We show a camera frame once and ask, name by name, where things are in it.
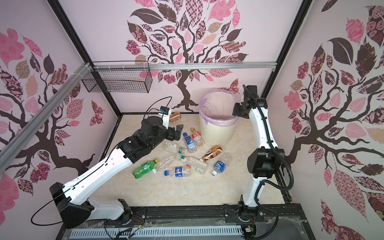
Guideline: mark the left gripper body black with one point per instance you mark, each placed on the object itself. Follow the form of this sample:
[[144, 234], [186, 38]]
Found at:
[[168, 134]]

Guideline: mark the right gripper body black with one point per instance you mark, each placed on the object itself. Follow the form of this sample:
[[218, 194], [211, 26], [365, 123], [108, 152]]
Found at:
[[237, 110]]

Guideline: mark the small clear bottle green cap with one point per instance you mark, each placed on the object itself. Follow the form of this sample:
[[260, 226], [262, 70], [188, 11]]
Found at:
[[174, 148]]

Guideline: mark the clear bottle white cap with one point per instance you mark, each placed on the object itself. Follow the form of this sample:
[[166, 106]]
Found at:
[[164, 163]]

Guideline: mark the green plastic bottle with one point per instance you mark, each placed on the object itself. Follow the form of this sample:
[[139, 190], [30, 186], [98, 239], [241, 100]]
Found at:
[[144, 168]]

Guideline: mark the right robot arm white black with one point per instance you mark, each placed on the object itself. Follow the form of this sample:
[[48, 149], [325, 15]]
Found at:
[[266, 159]]

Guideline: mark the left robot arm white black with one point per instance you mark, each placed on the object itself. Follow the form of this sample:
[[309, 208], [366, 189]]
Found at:
[[72, 199]]

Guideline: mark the white bin with purple liner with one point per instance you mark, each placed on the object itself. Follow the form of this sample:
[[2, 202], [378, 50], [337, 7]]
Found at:
[[217, 123]]

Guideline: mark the red label yellow cap bottle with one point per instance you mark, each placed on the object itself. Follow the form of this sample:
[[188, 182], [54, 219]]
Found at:
[[197, 137]]

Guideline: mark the clear bottle blue label cap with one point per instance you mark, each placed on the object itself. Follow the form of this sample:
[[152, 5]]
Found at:
[[190, 143]]

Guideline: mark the brown gold coffee bottle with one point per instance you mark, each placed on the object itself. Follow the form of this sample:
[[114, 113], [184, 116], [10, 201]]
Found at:
[[212, 153]]

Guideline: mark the pepsi bottle blue cap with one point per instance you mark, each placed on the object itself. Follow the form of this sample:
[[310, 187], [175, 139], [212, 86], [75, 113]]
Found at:
[[178, 172]]

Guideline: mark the blue label white cap bottle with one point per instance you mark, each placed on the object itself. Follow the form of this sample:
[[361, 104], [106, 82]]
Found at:
[[221, 164]]

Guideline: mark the brown bottle near back wall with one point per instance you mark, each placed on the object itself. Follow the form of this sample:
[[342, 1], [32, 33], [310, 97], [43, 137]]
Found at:
[[175, 116]]

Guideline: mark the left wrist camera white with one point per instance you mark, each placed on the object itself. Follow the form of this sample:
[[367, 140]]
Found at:
[[165, 114]]

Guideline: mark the aluminium rail back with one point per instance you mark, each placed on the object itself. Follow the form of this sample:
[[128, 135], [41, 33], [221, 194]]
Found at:
[[198, 66]]

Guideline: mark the aluminium rail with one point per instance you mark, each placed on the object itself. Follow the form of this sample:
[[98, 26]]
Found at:
[[198, 66], [12, 149]]

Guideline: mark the black wire basket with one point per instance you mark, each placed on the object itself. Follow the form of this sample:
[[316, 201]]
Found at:
[[119, 77]]

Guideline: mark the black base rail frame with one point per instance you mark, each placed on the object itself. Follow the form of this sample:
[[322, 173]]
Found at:
[[290, 224]]

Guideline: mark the white slotted cable duct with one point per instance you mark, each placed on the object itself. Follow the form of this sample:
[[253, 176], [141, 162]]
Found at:
[[153, 233]]

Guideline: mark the aluminium rail left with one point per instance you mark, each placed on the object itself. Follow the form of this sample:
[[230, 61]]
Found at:
[[12, 149]]

